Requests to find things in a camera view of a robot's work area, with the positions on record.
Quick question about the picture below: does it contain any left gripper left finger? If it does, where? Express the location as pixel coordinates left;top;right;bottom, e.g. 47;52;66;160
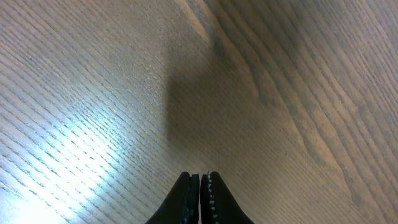
146;172;199;224

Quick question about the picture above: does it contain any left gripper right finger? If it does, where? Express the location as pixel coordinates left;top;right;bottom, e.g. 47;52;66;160
200;172;254;224

